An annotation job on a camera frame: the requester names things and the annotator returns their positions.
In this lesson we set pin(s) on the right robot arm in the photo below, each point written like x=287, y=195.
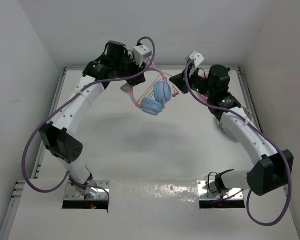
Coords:
x=272, y=167

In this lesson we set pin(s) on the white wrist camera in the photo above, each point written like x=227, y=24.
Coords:
x=197, y=59
x=140, y=54

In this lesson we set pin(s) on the blue pink cat-ear headphones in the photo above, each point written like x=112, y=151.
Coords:
x=154, y=99

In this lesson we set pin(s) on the metal base plate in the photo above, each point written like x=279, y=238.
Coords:
x=95, y=193
x=207, y=191

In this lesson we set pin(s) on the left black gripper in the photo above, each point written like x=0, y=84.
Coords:
x=130, y=59

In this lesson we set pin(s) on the white grey headphones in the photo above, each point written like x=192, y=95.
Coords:
x=247, y=112

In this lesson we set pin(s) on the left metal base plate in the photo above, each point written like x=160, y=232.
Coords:
x=95, y=193

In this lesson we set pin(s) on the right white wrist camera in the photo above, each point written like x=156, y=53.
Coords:
x=197, y=59

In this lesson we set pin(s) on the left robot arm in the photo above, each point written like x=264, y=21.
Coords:
x=59, y=133

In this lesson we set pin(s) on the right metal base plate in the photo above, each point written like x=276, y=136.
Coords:
x=207, y=191

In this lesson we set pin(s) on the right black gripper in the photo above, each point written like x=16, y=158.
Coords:
x=179, y=80

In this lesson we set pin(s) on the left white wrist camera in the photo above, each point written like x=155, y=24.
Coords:
x=140, y=54

